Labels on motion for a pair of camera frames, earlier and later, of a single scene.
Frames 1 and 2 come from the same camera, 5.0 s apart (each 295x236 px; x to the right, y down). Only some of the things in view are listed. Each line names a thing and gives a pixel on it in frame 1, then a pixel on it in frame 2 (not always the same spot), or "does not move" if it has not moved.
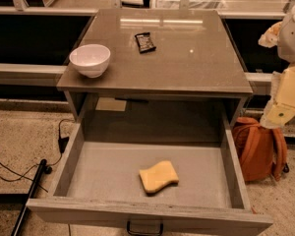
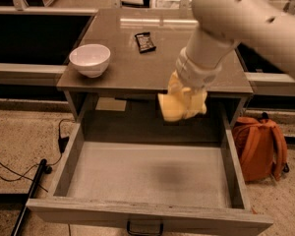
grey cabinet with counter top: x=146 y=76 does not move
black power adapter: x=62 y=143 does not move
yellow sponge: x=158 y=176 → x=172 y=106
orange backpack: x=262 y=149 does not move
